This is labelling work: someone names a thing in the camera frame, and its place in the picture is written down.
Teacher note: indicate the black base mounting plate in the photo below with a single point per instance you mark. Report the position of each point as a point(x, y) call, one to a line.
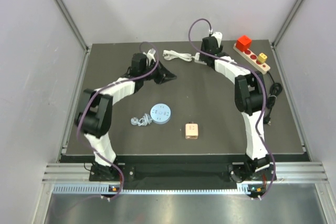
point(224, 172)

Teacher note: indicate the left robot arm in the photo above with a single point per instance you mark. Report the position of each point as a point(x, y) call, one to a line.
point(94, 113)

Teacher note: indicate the red cube plug adapter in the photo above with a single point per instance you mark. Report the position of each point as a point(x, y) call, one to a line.
point(243, 43)

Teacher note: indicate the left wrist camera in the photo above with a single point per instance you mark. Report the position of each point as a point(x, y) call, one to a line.
point(151, 55)

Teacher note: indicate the yellow cube plug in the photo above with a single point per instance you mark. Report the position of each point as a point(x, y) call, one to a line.
point(262, 58)

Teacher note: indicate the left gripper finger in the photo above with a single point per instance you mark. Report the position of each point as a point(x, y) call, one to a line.
point(164, 73)
point(164, 78)

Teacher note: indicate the cream power strip red sockets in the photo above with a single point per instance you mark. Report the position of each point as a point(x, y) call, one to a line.
point(252, 59)

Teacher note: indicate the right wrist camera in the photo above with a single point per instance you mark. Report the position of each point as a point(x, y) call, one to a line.
point(218, 36)

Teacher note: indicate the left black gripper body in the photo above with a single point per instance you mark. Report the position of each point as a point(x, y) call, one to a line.
point(153, 74)

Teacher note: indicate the pink cube plug adapter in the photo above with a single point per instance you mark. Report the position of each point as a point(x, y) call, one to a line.
point(191, 131)

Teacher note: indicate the round light blue socket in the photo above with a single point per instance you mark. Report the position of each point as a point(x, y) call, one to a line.
point(160, 113)

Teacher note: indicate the slotted cable duct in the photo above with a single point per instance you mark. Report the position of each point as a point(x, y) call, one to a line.
point(107, 189)

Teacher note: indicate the white power strip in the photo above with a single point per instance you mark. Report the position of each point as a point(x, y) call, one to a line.
point(197, 59)

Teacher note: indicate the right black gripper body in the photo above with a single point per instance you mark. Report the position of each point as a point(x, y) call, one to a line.
point(202, 56)

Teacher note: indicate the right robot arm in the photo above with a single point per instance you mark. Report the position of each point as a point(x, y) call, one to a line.
point(249, 100)

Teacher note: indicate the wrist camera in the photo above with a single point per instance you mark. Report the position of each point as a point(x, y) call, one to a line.
point(151, 55)
point(218, 36)

